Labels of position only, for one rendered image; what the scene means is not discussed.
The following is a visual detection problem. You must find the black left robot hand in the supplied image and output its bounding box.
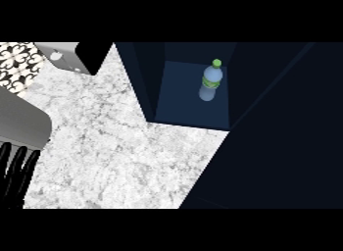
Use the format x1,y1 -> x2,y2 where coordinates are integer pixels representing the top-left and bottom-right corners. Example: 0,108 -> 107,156
0,141 -> 42,210

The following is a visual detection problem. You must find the dark navy cabinet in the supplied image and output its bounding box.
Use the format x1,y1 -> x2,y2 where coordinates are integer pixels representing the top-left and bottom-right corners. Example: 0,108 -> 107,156
114,41 -> 309,131

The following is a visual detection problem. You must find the clear green-capped water bottle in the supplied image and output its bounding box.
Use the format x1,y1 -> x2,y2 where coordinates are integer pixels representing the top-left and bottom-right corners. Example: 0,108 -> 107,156
199,58 -> 225,102

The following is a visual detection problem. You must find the dark navy cabinet door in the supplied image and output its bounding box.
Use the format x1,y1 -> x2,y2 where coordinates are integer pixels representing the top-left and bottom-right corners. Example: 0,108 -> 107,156
178,41 -> 343,210

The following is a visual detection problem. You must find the grey rounded appliance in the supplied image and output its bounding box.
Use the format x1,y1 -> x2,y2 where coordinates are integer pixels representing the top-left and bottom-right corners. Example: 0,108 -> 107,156
0,77 -> 54,165

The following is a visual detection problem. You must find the silver black box appliance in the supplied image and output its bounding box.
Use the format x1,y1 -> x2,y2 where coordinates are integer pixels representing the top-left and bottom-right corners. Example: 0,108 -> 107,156
34,41 -> 116,76

